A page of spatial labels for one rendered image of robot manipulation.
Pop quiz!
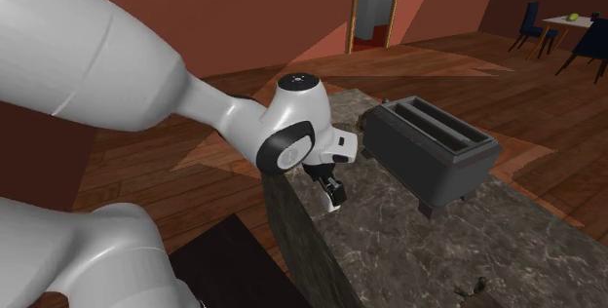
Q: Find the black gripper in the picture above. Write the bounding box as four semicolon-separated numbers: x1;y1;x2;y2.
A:
302;162;349;212

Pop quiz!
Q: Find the dark grey toaster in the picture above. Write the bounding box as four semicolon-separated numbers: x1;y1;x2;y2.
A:
360;96;504;220

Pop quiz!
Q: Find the dark robot stand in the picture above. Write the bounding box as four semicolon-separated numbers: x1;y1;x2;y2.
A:
168;213;313;308

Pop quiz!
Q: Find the wooden framed doorway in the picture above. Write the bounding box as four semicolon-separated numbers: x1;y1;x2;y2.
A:
344;0;406;56

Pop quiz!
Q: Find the dark blue chair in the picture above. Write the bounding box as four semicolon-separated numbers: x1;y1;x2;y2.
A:
506;1;560;59
554;17;608;86

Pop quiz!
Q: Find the white dining table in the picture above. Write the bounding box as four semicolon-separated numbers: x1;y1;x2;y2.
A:
526;14;596;61

